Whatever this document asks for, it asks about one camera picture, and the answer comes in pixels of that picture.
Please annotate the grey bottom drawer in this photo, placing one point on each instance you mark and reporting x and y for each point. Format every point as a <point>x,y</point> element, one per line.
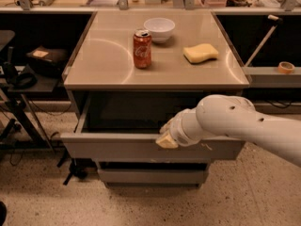
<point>174,177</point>

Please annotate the grey drawer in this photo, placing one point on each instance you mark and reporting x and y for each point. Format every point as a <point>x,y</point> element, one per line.
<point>174,177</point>
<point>123,127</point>

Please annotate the yellow sponge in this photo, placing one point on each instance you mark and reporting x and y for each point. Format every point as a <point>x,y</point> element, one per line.
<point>200,53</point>

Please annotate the red cola can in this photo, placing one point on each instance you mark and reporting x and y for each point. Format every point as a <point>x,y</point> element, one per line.
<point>142,48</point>

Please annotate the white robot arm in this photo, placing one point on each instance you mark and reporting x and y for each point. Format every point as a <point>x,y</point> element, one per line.
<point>234,117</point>

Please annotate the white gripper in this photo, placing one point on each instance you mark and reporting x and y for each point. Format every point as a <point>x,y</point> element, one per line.
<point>177,132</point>

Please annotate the white bowl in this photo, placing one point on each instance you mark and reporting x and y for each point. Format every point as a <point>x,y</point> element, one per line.
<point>161,29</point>

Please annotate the dark side table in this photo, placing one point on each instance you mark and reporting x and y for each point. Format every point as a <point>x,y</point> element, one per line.
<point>6,37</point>

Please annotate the black headphones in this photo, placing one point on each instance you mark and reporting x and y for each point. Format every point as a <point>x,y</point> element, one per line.
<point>18,80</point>

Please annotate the black box with label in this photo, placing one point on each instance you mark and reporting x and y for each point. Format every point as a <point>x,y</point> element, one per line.
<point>48,62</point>

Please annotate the white handled stick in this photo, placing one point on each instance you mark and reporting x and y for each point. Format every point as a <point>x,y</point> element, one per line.
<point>276,22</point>

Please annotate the grey drawer cabinet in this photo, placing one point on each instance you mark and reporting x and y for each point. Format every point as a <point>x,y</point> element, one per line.
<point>104,63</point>

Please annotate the tape roll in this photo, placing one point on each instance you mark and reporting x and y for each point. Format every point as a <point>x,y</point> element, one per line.
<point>285,67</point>

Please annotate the grey top drawer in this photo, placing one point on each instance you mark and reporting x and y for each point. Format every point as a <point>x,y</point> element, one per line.
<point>123,127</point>

